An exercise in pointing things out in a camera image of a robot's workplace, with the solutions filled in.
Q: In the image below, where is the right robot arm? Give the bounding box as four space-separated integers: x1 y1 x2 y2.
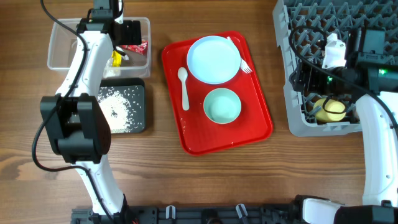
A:
290 62 397 223

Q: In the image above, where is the yellow snack wrapper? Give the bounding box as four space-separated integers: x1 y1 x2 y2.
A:
111 51 122 67

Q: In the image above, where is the mint green bowl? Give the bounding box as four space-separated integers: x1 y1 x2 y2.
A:
203 88 242 124

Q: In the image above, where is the red foil snack wrapper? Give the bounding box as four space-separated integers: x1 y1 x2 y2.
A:
119 39 149 55

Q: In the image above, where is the yellow cup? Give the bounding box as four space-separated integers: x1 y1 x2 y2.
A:
313 98 346 123

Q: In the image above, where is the white plastic fork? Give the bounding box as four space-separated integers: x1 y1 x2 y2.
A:
226 35 254 75

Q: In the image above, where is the red serving tray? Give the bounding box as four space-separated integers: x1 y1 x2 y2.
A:
162 39 273 156

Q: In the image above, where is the grey dishwasher rack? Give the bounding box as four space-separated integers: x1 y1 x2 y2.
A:
273 0 397 137

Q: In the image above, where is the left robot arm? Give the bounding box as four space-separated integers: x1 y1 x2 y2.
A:
38 19 142 223

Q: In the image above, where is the white plastic spoon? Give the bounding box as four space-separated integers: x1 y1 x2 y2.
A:
177 67 190 111

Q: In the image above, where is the black tray with rice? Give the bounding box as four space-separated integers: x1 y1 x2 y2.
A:
98 78 146 134

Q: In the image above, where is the clear plastic waste bin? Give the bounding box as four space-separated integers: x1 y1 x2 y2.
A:
47 17 151 78

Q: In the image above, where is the light blue plate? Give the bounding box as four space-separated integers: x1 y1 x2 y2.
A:
187 35 241 85

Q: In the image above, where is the white napkin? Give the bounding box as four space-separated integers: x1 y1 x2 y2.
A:
103 58 121 79

